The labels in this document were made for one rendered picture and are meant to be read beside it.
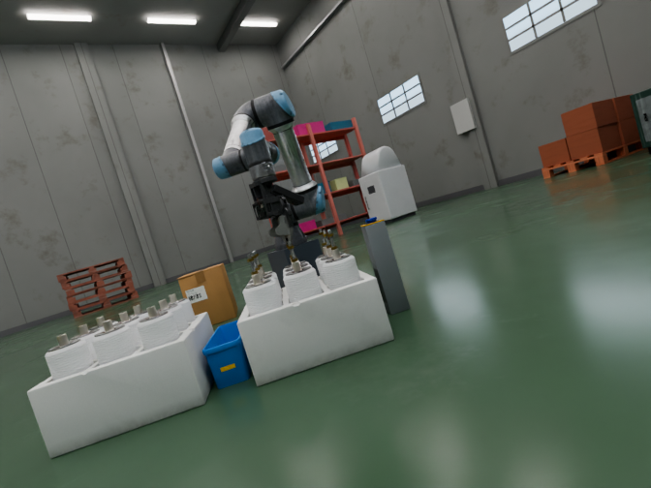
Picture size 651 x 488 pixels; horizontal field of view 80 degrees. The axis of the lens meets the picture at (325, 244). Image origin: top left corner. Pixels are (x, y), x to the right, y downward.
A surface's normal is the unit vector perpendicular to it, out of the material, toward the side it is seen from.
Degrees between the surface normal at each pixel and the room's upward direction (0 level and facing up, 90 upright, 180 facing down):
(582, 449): 0
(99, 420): 90
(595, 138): 90
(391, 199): 90
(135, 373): 90
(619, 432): 0
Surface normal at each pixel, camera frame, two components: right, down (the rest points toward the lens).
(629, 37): -0.80, 0.28
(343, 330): 0.11, 0.03
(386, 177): 0.50, -0.10
